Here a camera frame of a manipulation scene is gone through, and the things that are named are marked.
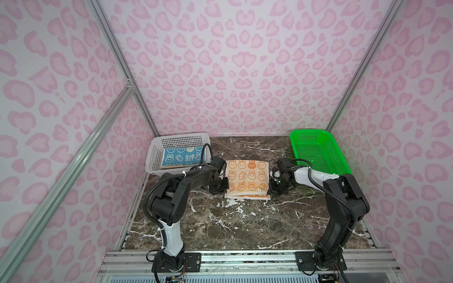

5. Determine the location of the left diagonal aluminium strut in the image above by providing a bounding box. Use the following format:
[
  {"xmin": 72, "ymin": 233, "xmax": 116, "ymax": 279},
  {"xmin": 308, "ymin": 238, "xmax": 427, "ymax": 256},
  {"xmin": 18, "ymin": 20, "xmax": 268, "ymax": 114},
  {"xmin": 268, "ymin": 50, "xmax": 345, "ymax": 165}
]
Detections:
[{"xmin": 0, "ymin": 84, "xmax": 135, "ymax": 283}]

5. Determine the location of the corner aluminium post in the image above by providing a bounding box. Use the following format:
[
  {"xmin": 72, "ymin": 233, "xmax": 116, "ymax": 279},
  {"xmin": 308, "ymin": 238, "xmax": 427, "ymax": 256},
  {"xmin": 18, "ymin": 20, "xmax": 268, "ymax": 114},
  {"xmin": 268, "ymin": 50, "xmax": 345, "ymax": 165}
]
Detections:
[
  {"xmin": 325, "ymin": 0, "xmax": 406, "ymax": 134},
  {"xmin": 87, "ymin": 0, "xmax": 160, "ymax": 137}
]

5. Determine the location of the right corner aluminium post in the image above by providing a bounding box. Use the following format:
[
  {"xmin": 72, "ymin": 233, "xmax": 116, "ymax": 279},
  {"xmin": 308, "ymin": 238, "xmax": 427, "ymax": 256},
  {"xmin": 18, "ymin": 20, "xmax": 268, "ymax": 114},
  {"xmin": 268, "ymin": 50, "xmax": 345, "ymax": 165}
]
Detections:
[{"xmin": 325, "ymin": 0, "xmax": 406, "ymax": 134}]

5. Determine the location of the orange patterned towel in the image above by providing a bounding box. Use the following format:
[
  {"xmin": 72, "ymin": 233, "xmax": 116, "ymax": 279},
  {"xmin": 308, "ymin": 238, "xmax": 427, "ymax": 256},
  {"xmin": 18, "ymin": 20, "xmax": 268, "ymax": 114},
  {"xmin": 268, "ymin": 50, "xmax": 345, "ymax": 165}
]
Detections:
[{"xmin": 225, "ymin": 160, "xmax": 270, "ymax": 200}]

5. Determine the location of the white perforated plastic basket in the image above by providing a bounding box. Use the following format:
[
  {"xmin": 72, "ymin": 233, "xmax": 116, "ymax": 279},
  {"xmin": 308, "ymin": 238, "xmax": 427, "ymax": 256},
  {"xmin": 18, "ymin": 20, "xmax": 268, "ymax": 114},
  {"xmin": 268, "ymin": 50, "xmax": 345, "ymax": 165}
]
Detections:
[{"xmin": 145, "ymin": 133, "xmax": 211, "ymax": 176}]

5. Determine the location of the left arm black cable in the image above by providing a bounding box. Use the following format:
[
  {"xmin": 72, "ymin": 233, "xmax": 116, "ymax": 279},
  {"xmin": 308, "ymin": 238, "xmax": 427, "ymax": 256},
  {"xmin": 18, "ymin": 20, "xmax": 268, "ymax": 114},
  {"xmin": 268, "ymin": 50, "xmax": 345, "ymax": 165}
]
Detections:
[{"xmin": 142, "ymin": 142, "xmax": 214, "ymax": 283}]

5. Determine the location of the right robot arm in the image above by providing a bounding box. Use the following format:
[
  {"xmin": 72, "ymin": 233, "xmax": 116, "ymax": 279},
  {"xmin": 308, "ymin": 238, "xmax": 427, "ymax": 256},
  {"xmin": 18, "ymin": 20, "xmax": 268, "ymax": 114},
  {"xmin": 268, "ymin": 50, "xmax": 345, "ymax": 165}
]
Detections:
[{"xmin": 270, "ymin": 158, "xmax": 370, "ymax": 275}]

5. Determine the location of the blue bunny print towel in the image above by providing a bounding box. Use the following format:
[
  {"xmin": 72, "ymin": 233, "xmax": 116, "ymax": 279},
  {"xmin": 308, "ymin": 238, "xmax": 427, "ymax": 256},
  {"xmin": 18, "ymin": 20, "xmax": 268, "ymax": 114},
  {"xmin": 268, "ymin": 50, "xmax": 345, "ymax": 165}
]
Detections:
[{"xmin": 161, "ymin": 146, "xmax": 203, "ymax": 168}]

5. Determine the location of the left corner aluminium post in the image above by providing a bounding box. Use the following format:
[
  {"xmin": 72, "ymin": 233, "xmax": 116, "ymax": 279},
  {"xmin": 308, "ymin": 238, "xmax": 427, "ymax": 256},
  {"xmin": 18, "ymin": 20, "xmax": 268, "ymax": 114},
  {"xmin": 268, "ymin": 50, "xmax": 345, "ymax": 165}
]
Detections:
[{"xmin": 87, "ymin": 0, "xmax": 160, "ymax": 137}]

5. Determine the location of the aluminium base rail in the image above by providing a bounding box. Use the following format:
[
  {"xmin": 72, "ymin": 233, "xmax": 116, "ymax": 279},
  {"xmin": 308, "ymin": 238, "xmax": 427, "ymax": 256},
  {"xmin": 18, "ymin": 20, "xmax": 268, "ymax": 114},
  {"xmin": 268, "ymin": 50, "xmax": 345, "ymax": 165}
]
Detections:
[{"xmin": 95, "ymin": 248, "xmax": 406, "ymax": 283}]

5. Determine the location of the green plastic basket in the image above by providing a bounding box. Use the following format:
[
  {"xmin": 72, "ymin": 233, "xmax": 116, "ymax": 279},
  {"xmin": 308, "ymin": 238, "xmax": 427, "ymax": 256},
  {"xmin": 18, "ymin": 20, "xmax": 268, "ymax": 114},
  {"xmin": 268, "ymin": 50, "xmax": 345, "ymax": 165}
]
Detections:
[{"xmin": 290, "ymin": 129, "xmax": 352, "ymax": 175}]

